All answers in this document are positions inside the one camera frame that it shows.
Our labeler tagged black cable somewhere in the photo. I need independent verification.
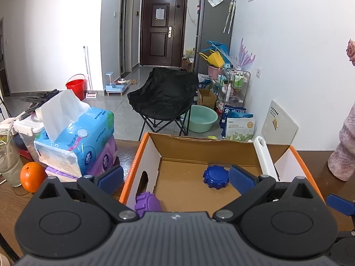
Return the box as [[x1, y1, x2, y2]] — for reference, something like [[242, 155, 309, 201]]
[[0, 229, 20, 262]]

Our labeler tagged pink bucket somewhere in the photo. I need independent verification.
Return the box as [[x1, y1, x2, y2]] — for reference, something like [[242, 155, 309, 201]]
[[207, 64, 224, 80]]

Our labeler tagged blue gear toy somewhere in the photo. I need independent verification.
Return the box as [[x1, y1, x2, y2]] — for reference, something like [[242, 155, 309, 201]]
[[203, 165, 230, 189]]

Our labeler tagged purple feather decoration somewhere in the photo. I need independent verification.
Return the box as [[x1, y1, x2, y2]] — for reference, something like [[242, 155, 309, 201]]
[[232, 37, 256, 70]]

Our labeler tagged blue litter bag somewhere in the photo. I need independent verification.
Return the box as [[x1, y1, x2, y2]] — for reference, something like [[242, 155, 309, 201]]
[[220, 105, 247, 129]]

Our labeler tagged black folding chair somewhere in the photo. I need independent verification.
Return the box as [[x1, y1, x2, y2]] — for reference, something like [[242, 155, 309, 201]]
[[127, 67, 199, 137]]

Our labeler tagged folded umbrella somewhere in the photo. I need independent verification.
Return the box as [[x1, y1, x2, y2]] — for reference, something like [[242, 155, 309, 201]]
[[223, 0, 237, 34]]

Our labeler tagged purple gear toy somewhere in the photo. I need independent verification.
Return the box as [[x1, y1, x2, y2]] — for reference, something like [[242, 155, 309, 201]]
[[135, 191, 163, 218]]

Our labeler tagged white green litter bag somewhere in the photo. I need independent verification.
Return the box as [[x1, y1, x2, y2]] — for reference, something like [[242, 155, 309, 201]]
[[225, 117, 256, 142]]

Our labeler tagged blue tissue pack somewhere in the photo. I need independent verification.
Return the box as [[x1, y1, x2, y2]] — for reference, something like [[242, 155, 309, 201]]
[[34, 90, 115, 178]]

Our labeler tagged purple tissue pack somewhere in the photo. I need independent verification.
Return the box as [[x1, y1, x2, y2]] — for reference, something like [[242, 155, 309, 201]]
[[46, 136, 118, 182]]

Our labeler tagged red bucket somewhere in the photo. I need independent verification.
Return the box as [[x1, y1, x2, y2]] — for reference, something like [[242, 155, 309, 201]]
[[66, 74, 85, 100]]

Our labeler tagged blue pet feeder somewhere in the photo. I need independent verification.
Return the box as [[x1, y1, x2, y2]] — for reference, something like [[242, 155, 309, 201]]
[[105, 72, 127, 97]]

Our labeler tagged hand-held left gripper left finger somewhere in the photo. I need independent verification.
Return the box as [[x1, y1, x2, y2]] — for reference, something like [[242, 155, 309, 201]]
[[33, 166, 139, 223]]

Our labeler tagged pink ceramic vase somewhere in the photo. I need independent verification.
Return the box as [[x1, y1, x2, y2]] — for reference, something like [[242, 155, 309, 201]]
[[327, 113, 355, 180]]

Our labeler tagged grey refrigerator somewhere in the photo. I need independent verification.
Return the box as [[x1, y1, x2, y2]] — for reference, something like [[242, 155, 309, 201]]
[[194, 0, 235, 75]]

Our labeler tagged green plastic basin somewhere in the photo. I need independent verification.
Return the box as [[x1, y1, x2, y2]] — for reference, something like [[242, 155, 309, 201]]
[[188, 105, 219, 133]]

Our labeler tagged glass cup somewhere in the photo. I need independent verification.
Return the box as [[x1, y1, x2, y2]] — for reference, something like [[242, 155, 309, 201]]
[[0, 129, 23, 187]]

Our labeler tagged orange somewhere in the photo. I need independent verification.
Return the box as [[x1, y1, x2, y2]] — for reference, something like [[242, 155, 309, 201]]
[[20, 162, 47, 193]]

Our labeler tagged metal wire rack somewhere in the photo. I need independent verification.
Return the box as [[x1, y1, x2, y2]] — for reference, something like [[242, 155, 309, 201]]
[[216, 64, 251, 111]]

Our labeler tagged brown entrance door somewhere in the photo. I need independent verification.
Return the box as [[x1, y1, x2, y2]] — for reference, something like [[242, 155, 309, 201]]
[[139, 0, 188, 69]]

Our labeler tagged clear food container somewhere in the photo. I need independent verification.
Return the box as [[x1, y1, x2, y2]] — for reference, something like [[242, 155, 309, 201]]
[[14, 113, 45, 161]]

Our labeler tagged small cardboard box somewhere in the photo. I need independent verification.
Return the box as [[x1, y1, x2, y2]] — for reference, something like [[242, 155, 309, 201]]
[[197, 89, 217, 110]]

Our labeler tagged dried pink rose bouquet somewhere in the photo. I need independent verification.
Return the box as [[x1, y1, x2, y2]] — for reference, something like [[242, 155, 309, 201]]
[[346, 39, 355, 67]]

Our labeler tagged red orange cardboard box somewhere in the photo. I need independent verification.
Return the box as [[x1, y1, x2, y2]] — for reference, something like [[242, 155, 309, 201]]
[[119, 131, 325, 219]]

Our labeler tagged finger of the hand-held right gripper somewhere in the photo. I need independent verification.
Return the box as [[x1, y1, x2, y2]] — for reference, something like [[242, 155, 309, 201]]
[[326, 193, 355, 217], [328, 229, 355, 266]]

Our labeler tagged white mop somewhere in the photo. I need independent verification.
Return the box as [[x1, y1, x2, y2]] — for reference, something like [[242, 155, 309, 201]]
[[83, 46, 97, 99]]

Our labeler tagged white flat panel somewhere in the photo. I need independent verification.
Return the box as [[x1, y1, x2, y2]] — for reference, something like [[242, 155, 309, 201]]
[[262, 100, 299, 146]]

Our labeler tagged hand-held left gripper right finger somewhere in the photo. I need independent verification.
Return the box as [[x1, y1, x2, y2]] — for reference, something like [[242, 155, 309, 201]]
[[213, 165, 323, 223]]

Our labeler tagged white red lint brush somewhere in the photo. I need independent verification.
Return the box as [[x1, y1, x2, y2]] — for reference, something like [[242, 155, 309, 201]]
[[254, 136, 279, 182]]

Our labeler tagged black folded stand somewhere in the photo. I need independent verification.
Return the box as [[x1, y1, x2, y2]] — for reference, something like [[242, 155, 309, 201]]
[[20, 89, 60, 108]]

